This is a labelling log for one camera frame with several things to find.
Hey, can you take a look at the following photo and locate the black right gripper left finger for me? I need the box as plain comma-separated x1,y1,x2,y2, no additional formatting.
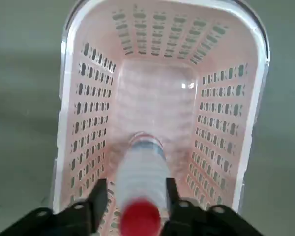
0,178,109,236

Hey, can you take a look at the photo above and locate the pink plastic basket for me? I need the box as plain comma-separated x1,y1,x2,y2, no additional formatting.
49,0,271,222

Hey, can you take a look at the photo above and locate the clear water bottle red label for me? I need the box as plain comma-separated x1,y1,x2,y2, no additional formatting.
114,131,172,236

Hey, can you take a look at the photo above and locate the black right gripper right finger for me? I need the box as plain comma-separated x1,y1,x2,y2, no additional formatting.
161,177,262,236

